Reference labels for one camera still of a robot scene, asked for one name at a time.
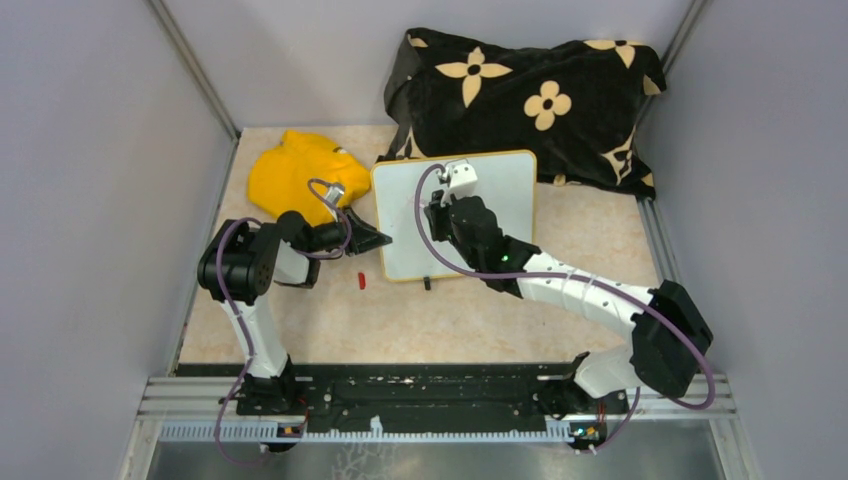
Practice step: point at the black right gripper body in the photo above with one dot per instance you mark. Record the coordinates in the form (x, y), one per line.
(442, 229)

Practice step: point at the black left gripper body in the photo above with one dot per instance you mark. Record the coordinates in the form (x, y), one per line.
(338, 233)

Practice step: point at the yellow-framed whiteboard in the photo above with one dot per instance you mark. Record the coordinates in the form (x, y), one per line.
(506, 183)

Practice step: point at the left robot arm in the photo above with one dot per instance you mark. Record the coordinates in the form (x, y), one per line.
(238, 268)

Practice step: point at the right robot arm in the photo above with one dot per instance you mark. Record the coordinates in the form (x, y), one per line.
(665, 335)

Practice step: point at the yellow folded cloth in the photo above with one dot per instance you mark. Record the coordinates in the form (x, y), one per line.
(277, 182)

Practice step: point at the black floral pillow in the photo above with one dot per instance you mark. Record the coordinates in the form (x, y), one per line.
(574, 106)

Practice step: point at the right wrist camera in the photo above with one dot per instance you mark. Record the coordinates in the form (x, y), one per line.
(459, 178)

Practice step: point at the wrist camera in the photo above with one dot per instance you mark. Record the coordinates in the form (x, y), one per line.
(459, 178)
(334, 193)

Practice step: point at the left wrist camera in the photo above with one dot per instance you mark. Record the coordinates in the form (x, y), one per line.
(334, 193)

